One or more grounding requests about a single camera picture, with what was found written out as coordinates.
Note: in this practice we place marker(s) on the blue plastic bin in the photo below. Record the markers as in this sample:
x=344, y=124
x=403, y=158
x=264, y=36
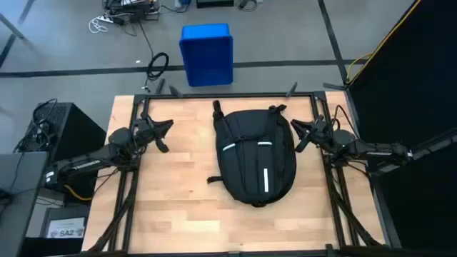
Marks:
x=207, y=53

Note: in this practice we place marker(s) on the white SA2 label sign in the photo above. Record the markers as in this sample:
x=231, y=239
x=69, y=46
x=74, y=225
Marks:
x=66, y=232

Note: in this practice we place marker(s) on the black backpack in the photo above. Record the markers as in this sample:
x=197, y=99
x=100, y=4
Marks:
x=253, y=157

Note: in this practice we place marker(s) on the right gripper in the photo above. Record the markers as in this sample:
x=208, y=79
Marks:
x=321, y=132

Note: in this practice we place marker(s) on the grey desk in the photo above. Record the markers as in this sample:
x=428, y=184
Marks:
x=21, y=200

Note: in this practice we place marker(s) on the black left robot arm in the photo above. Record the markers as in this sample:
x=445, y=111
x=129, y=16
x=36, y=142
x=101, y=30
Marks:
x=89, y=164

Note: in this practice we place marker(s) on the grey metal leg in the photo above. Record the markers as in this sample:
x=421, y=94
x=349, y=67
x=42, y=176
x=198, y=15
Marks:
x=12, y=26

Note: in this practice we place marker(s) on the black curtain partition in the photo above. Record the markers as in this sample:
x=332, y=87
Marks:
x=410, y=71

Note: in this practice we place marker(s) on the grey metal rail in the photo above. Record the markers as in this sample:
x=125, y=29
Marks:
x=439, y=141

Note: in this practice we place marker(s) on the black box on floor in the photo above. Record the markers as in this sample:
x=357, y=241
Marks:
x=214, y=3

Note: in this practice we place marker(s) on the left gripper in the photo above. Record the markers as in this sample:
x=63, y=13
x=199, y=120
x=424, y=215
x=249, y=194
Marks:
x=144, y=130

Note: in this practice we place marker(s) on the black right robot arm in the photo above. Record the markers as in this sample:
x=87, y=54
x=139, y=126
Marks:
x=375, y=150

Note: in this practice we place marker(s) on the black computer tower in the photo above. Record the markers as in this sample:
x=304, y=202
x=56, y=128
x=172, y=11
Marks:
x=75, y=121

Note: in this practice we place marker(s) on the black metal table frame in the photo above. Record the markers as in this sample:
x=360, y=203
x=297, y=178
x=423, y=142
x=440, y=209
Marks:
x=228, y=95

